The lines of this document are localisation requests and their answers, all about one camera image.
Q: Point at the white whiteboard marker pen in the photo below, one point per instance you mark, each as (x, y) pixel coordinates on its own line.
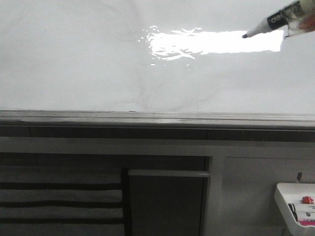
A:
(299, 16)

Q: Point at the dark grey cabinet panel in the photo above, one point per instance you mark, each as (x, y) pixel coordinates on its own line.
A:
(167, 202)

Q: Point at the grey slatted shelf unit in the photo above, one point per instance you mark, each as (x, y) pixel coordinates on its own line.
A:
(43, 201)

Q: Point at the black capped marker in tray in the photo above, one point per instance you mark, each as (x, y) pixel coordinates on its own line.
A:
(293, 210)

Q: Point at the white plastic storage tray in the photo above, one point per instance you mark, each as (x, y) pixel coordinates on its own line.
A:
(292, 193)

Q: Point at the pink eraser in tray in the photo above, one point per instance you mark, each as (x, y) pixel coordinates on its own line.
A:
(307, 223)

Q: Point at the white whiteboard with grey frame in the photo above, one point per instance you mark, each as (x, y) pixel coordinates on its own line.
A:
(162, 63)

